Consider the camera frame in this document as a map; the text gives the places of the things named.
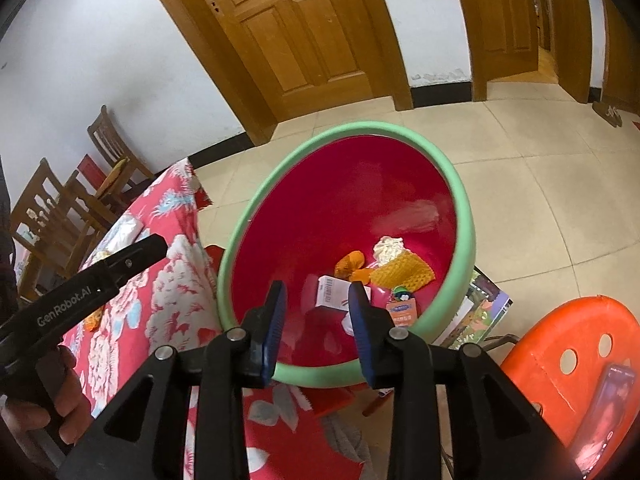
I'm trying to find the yellow knitted cloth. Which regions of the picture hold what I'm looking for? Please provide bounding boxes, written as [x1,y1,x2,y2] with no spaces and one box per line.
[369,252,436,293]

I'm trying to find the red box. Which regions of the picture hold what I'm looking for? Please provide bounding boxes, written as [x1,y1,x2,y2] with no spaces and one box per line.
[76,154,108,193]

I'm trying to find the yellow seat cushion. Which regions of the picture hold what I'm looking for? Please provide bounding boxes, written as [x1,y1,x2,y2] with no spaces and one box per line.
[95,157,130,196]

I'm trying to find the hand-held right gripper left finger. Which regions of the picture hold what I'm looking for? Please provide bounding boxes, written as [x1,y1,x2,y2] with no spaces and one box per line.
[55,280,288,480]

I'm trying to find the wooden chair with cushion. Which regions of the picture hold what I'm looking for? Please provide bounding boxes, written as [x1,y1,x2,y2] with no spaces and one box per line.
[86,105,157,198]

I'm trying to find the large wooden chair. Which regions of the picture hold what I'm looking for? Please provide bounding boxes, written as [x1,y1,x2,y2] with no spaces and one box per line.
[10,157,123,281]

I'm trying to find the small orange box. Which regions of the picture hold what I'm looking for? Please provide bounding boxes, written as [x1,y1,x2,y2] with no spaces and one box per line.
[81,305,110,332]

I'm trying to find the smartphone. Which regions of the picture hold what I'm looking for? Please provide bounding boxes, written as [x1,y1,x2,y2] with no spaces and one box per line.
[570,362,633,478]

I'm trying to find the person's dark patterned clothing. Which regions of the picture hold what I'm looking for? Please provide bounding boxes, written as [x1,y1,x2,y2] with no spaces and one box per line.
[0,155,18,306]

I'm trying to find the cream lace cloth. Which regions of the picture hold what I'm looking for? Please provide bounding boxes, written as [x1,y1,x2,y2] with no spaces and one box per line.
[372,236,407,266]

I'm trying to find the closed wooden door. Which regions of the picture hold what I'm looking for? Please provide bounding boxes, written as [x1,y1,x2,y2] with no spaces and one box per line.
[135,0,413,146]

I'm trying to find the white tissue packet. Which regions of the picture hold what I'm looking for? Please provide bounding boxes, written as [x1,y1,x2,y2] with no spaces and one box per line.
[97,212,143,256]

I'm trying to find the white barcode box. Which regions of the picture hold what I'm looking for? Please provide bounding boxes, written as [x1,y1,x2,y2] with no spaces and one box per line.
[314,275,373,311]

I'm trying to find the brown door mat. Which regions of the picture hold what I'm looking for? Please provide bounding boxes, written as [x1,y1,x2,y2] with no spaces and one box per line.
[592,101,623,128]

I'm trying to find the orange plastic stool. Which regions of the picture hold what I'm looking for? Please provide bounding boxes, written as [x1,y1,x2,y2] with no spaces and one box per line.
[500,296,640,478]

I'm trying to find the green rimmed red bucket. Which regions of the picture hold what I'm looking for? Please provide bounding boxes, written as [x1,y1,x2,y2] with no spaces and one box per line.
[216,121,476,387]

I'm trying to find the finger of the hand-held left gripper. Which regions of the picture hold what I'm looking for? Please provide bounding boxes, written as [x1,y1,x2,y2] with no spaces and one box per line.
[94,234,169,293]

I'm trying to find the open wooden door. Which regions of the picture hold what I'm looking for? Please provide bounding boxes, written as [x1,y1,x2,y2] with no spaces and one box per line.
[450,0,593,103]

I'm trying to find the orange snack packet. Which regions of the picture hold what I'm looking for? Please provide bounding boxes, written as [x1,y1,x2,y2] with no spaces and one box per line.
[386,296,418,331]

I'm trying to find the colourful magazine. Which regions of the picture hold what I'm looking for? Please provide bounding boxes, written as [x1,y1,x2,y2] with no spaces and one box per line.
[432,265,513,351]

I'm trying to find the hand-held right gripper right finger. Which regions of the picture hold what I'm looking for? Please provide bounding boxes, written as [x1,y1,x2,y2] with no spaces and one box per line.
[347,280,583,480]

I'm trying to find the person's left hand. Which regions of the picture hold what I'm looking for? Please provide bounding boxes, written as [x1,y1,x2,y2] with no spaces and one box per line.
[0,346,95,447]

